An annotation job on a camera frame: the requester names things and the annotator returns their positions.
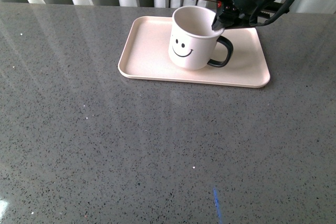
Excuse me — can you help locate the beige rectangular tray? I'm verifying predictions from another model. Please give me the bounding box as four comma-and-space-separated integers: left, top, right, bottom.
118, 16, 270, 88

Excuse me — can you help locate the white smiley mug black handle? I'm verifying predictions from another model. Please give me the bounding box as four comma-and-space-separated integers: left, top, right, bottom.
169, 6, 234, 70

